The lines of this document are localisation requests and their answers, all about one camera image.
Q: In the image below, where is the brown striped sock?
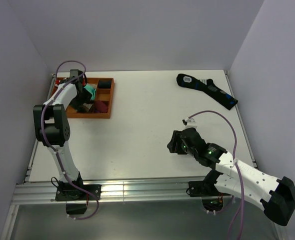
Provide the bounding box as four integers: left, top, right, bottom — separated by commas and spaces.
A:
83, 103, 93, 113

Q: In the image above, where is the orange compartment tray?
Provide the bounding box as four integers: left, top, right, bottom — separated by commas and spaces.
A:
44, 77, 115, 119

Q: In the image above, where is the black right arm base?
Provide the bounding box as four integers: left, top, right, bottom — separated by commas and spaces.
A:
185, 180, 235, 215

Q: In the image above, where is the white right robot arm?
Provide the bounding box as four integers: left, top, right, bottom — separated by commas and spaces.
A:
167, 127, 295, 226

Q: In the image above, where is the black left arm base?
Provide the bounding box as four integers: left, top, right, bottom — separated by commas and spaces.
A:
50, 176, 102, 217

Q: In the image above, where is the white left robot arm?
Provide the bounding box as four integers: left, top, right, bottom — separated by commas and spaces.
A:
33, 80, 91, 200

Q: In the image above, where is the teal sock roll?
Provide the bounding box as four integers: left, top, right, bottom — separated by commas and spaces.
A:
84, 83, 97, 101

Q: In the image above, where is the purple sock roll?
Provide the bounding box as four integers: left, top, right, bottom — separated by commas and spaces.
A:
93, 100, 109, 113

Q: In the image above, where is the dark green sock roll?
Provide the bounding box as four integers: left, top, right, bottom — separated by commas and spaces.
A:
97, 79, 113, 89

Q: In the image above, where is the red white striped sock roll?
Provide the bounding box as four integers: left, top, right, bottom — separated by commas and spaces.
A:
54, 79, 64, 87

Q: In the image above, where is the black blue sock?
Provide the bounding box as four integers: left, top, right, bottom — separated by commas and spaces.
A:
176, 73, 238, 110

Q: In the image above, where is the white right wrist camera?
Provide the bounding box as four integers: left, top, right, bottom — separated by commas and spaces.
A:
182, 117, 197, 128

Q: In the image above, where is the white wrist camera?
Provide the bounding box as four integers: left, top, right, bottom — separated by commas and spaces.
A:
182, 117, 197, 128
69, 69, 83, 80

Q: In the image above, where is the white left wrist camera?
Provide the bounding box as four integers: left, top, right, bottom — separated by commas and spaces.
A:
69, 69, 83, 80

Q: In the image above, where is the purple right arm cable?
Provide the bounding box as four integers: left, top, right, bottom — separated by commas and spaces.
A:
188, 110, 246, 240

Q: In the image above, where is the aluminium mounting rail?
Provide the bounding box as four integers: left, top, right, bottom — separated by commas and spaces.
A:
9, 174, 276, 205

